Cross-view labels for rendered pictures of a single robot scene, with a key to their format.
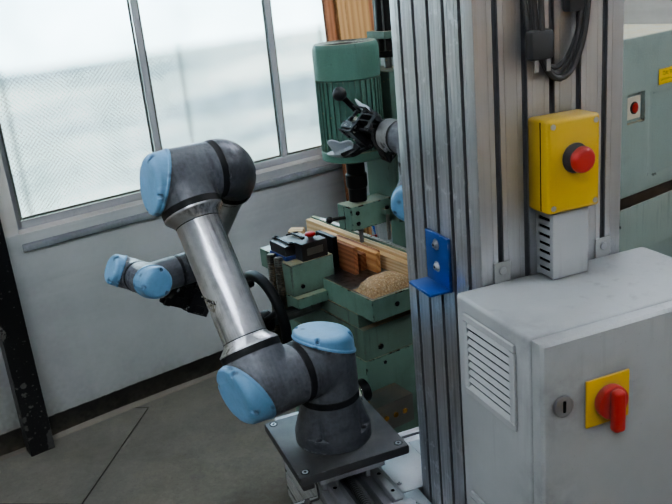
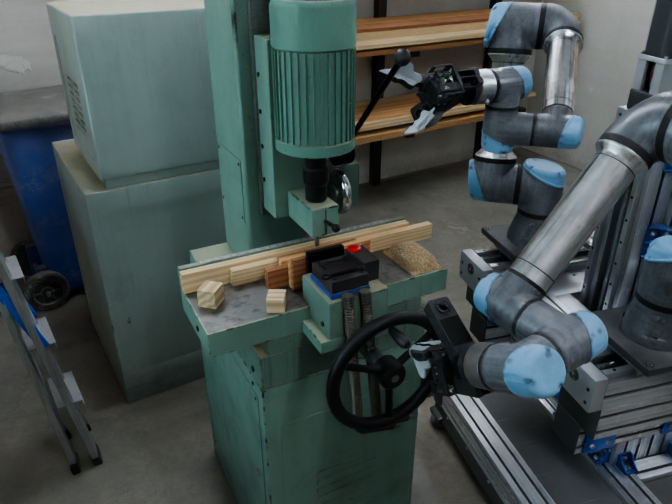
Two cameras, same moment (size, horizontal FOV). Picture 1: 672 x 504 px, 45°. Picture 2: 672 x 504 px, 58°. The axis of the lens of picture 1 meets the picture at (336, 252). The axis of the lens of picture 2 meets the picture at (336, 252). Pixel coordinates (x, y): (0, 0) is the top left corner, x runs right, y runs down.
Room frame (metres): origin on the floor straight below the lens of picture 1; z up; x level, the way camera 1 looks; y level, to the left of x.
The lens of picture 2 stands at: (2.04, 1.22, 1.62)
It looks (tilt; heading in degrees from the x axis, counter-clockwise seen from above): 28 degrees down; 274
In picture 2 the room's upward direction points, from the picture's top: straight up
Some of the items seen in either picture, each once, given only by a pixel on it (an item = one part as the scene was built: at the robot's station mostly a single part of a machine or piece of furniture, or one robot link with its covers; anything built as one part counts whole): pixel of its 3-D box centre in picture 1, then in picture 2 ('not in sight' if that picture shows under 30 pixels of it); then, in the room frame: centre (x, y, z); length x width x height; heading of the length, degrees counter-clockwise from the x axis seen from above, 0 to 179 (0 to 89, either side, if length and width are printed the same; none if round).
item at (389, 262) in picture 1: (374, 256); (337, 251); (2.13, -0.11, 0.92); 0.55 x 0.02 x 0.04; 31
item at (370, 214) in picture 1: (365, 214); (313, 213); (2.19, -0.09, 1.03); 0.14 x 0.07 x 0.09; 121
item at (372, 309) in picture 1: (327, 275); (326, 297); (2.15, 0.03, 0.87); 0.61 x 0.30 x 0.06; 31
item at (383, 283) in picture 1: (383, 280); (412, 252); (1.94, -0.12, 0.92); 0.14 x 0.09 x 0.04; 121
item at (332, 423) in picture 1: (331, 411); (660, 313); (1.40, 0.04, 0.87); 0.15 x 0.15 x 0.10
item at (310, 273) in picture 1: (300, 269); (344, 298); (2.10, 0.10, 0.92); 0.15 x 0.13 x 0.09; 31
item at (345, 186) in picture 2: not in sight; (338, 191); (2.14, -0.25, 1.02); 0.12 x 0.03 x 0.12; 121
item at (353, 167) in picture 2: not in sight; (339, 182); (2.14, -0.32, 1.02); 0.09 x 0.07 x 0.12; 31
